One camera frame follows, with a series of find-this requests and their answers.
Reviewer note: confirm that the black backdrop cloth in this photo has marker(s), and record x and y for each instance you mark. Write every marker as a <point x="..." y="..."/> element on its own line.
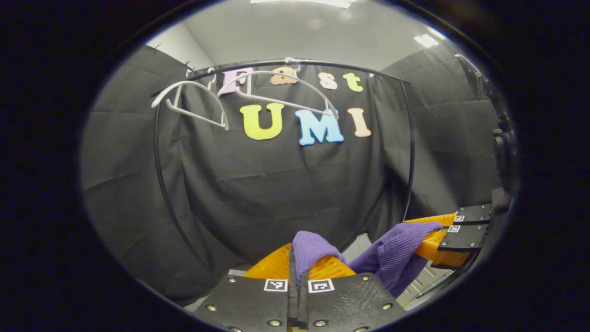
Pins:
<point x="276" y="193"/>

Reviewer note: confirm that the large rectangular ceiling light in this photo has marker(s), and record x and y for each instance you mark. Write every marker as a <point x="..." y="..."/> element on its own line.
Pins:
<point x="313" y="2"/>

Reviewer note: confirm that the white plastic hanger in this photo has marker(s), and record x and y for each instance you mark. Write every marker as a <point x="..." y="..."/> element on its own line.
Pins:
<point x="193" y="86"/>
<point x="286" y="100"/>

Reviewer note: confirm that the white laundry hamper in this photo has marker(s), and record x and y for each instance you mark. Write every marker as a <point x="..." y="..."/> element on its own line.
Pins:
<point x="426" y="282"/>

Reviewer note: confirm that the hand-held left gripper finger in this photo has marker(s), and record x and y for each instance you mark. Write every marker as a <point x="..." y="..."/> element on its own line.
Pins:
<point x="303" y="304"/>
<point x="292" y="304"/>

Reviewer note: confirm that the black metal clothes rack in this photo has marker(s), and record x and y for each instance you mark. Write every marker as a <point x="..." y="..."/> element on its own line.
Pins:
<point x="410" y="138"/>

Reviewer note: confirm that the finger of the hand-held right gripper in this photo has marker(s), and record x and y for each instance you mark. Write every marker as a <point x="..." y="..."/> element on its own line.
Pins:
<point x="474" y="214"/>
<point x="463" y="237"/>

